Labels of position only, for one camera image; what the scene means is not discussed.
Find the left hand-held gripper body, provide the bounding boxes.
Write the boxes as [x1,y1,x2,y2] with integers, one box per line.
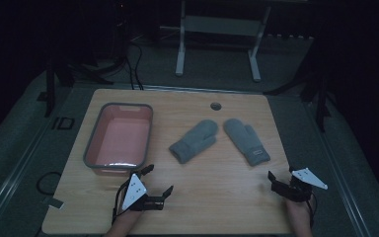
[120,173,165,212]

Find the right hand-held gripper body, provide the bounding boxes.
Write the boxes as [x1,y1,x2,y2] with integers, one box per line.
[270,167,329,203]

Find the person's left hand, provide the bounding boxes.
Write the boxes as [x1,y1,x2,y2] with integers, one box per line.
[103,208,145,237]

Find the person's right hand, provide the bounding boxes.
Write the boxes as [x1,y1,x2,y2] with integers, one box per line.
[284,198,316,237]

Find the pink basin with grey rim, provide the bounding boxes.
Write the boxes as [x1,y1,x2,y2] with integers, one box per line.
[82,102,155,177]

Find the grey mitten with label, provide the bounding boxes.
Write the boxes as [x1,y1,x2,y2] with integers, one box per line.
[222,118,271,167]

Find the plain grey mitten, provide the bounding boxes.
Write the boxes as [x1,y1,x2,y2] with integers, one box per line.
[168,118,219,165]

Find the black tripod stand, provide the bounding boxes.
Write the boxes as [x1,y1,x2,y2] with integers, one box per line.
[262,48,333,133]
[37,53,114,119]

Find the grey tape piece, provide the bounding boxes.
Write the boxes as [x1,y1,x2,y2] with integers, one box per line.
[46,197,65,210]

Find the white metal stand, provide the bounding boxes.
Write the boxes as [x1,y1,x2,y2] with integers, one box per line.
[174,0,272,83]

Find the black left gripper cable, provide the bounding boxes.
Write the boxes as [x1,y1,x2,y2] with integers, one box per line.
[111,179,131,226]

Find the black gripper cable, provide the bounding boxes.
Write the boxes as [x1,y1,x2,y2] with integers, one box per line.
[111,179,131,226]
[305,193,318,229]

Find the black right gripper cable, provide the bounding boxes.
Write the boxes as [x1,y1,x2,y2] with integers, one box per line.
[305,193,318,229]

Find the black looped floor cable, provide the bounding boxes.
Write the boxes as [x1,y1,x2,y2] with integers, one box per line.
[36,170,62,197]

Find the black hanging cables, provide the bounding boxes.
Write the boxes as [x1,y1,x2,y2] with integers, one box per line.
[123,41,145,91]

